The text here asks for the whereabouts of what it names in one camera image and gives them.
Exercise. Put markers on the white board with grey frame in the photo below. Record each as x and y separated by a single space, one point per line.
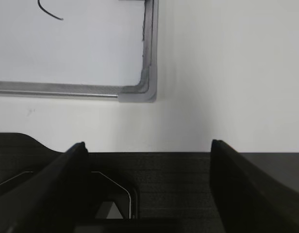
79 49

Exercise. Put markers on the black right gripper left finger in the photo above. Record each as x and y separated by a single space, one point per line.
53 200

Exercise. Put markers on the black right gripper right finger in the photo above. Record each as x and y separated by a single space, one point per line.
255 192

